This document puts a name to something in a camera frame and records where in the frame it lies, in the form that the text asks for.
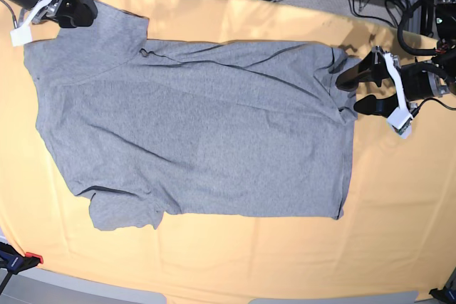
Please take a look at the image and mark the black clamp bottom right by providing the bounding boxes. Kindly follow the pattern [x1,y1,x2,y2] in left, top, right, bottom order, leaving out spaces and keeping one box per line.
[429,274,456,304]

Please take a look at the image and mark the yellow table cloth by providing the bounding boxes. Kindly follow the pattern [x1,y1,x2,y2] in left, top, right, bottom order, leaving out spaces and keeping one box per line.
[1,8,455,303]

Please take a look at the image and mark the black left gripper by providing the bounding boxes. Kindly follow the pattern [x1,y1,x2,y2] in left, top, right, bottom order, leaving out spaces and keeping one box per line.
[336,51,451,117]

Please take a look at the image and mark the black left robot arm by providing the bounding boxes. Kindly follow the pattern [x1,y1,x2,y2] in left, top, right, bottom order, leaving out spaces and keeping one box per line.
[336,0,455,121]

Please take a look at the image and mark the clamp with red tip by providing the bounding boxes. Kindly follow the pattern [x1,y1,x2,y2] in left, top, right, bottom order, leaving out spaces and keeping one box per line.
[1,242,43,275]

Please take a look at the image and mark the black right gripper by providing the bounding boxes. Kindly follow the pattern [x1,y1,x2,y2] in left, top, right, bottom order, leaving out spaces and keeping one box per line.
[9,0,98,28]

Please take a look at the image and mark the grey t-shirt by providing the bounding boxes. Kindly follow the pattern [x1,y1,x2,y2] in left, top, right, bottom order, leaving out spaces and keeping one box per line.
[24,3,357,231]

